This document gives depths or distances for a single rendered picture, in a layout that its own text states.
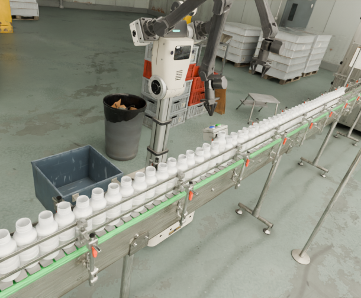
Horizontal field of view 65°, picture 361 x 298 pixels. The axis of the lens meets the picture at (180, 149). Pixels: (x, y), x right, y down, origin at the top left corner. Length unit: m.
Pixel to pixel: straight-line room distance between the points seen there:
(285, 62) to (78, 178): 6.57
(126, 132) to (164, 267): 1.41
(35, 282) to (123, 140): 2.19
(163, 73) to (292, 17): 10.29
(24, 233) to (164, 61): 1.25
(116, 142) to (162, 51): 1.50
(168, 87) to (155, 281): 1.33
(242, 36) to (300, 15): 3.92
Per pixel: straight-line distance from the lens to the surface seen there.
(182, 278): 2.22
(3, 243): 0.90
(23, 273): 1.01
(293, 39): 7.60
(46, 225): 0.92
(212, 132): 1.60
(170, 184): 1.21
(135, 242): 1.22
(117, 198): 1.02
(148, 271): 2.22
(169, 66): 1.79
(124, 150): 3.11
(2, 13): 8.56
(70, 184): 1.70
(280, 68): 7.71
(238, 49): 8.35
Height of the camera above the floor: 1.80
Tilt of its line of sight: 30 degrees down
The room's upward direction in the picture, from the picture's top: 11 degrees clockwise
